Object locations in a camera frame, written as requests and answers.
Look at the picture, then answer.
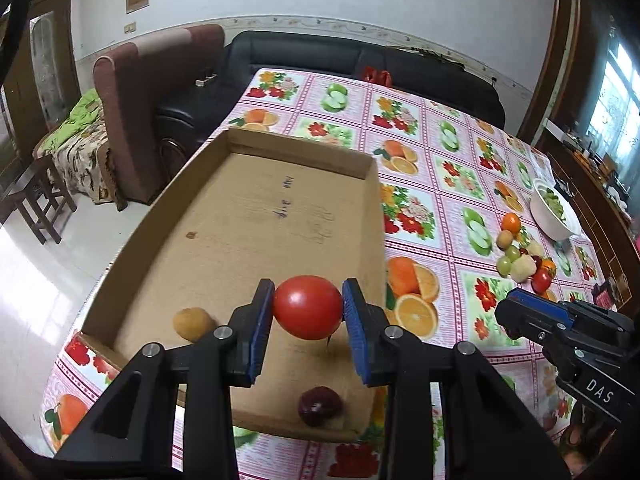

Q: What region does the red bag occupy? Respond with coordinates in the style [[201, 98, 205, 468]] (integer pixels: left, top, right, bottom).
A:
[[362, 65, 393, 86]]

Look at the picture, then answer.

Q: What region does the window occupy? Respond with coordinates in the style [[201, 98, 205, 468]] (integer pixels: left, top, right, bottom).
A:
[[595, 35, 640, 161]]

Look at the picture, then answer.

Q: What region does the black sofa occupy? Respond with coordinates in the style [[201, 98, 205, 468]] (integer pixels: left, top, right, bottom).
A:
[[155, 30, 506, 151]]

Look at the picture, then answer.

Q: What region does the brown counter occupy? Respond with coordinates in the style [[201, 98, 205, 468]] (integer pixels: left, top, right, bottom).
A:
[[540, 117, 640, 261]]

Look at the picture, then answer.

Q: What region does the patterned chair cover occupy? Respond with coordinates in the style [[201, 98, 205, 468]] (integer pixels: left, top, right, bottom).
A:
[[52, 125, 126, 211]]

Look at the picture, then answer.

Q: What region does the fruit-print tablecloth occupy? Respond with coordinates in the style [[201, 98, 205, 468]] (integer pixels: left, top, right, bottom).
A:
[[42, 67, 621, 480]]

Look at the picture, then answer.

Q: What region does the red jar with cork lid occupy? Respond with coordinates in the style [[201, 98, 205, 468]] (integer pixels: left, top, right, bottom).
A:
[[591, 274, 628, 311]]

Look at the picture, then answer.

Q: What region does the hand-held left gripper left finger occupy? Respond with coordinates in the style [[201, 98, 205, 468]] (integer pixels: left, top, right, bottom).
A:
[[52, 279, 277, 480]]

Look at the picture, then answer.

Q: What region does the wooden door frame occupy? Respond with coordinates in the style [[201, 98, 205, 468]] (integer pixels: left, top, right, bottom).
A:
[[517, 0, 601, 146]]

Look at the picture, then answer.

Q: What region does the dark red plum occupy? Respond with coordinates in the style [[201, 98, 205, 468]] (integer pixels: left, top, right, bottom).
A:
[[298, 386, 345, 428]]

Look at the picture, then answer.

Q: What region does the green floral blanket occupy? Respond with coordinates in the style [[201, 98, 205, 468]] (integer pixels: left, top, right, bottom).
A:
[[34, 87, 107, 155]]

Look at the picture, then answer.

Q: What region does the green lettuce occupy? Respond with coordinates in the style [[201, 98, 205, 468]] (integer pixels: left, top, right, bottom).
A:
[[537, 185, 568, 221]]

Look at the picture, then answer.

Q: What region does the white bowl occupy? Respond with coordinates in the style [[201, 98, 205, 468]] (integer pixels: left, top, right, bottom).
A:
[[529, 178, 582, 242]]

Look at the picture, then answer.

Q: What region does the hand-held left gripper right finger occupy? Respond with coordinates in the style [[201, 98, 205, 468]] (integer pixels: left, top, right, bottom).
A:
[[341, 278, 573, 480]]

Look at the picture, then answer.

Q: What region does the brown armchair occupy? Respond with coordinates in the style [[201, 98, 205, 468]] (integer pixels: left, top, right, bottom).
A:
[[92, 24, 226, 206]]

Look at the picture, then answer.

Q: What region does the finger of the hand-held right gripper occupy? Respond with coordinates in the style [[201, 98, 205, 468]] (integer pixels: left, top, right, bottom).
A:
[[509, 288, 577, 322], [495, 297, 572, 347]]

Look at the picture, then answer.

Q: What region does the wooden glass-panel door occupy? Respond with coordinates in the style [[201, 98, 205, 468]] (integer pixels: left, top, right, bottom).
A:
[[0, 0, 83, 171]]

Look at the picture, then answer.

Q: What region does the cardboard box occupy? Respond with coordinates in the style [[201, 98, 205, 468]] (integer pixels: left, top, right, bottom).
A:
[[79, 127, 388, 443]]

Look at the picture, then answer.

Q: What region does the red tomato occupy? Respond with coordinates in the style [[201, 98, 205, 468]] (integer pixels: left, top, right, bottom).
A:
[[271, 275, 345, 341]]

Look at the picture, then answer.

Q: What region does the wooden stool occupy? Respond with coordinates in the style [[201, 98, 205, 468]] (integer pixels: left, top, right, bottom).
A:
[[0, 155, 78, 246]]

